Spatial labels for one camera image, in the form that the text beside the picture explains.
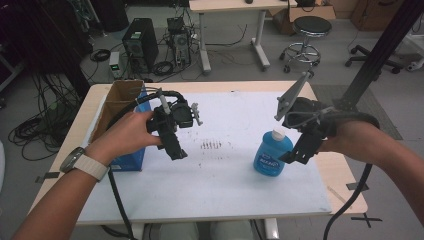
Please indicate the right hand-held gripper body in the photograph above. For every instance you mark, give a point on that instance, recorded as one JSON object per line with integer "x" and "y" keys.
{"x": 306, "y": 115}

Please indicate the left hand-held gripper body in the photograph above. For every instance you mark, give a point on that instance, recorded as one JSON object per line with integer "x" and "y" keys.
{"x": 182, "y": 115}

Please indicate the blue bottle with white cap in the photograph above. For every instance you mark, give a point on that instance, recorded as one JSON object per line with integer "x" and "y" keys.
{"x": 268, "y": 156}

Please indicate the cardboard box with blue outside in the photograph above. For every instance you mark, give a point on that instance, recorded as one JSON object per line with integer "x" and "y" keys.
{"x": 120, "y": 93}

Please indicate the person's right hand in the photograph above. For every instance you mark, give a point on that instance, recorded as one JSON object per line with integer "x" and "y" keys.
{"x": 343, "y": 138}

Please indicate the person's left hand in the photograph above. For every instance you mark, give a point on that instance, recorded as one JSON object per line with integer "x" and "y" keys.
{"x": 123, "y": 136}

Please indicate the white table mat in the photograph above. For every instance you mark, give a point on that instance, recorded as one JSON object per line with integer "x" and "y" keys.
{"x": 226, "y": 180}

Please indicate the black tape strip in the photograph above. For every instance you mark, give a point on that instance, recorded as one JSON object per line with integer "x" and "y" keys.
{"x": 356, "y": 186}

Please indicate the open computer tower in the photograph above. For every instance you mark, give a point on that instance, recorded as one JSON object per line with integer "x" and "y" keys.
{"x": 180, "y": 43}

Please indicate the black computer tower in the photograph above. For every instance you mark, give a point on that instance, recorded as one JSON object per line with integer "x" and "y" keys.
{"x": 140, "y": 45}

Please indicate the small white power unit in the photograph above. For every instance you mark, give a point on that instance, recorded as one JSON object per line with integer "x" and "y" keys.
{"x": 115, "y": 63}

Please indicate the black office chair base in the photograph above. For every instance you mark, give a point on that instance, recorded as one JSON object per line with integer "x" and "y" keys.
{"x": 373, "y": 58}

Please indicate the black round stool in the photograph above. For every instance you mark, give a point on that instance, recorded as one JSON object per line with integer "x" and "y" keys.
{"x": 311, "y": 26}

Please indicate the black tape cross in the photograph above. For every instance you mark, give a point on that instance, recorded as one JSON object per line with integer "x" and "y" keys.
{"x": 366, "y": 219}

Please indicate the brown cardboard carton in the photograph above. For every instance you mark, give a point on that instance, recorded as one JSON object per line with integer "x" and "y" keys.
{"x": 376, "y": 13}
{"x": 310, "y": 13}

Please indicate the white desk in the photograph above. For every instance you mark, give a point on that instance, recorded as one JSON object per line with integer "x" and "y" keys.
{"x": 233, "y": 6}

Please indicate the grey tape strip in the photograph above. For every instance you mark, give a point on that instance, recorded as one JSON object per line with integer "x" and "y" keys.
{"x": 48, "y": 176}

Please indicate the dark curtain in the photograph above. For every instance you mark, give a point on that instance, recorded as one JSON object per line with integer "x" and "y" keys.
{"x": 50, "y": 33}

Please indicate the black metal post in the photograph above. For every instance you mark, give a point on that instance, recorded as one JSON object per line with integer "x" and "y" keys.
{"x": 383, "y": 46}

